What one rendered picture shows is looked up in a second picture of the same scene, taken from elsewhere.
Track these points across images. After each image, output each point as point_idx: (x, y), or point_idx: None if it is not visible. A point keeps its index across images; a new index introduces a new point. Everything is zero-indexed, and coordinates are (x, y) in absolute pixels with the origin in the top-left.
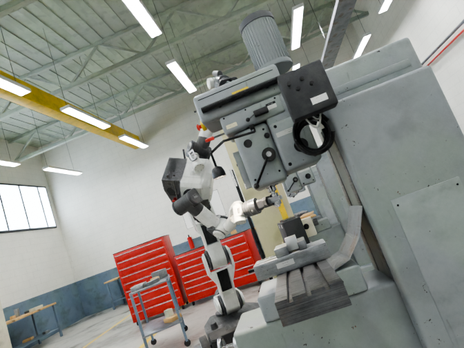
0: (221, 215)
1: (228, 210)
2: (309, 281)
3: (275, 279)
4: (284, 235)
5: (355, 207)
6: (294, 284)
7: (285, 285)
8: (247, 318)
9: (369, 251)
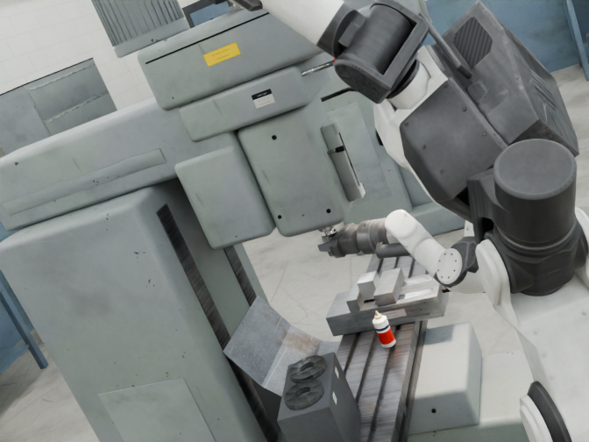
0: (450, 248)
1: (422, 226)
2: (393, 260)
3: (433, 379)
4: (344, 406)
5: (244, 322)
6: (408, 259)
7: (416, 261)
8: (521, 381)
9: (263, 416)
